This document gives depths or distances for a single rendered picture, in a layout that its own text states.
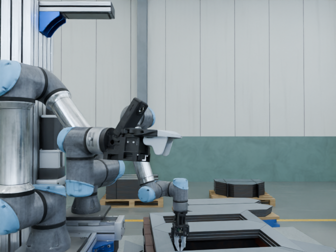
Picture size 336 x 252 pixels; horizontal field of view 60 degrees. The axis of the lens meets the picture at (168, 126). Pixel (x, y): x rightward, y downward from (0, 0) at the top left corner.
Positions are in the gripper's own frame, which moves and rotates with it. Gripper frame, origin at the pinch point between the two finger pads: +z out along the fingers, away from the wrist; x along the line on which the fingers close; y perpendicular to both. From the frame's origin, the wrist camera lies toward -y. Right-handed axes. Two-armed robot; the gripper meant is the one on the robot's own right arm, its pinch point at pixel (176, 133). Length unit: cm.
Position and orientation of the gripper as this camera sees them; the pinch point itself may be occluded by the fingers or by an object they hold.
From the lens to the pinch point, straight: 70.1
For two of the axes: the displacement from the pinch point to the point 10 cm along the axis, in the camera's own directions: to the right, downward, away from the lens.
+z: 9.0, 0.0, -4.3
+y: -0.6, 9.9, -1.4
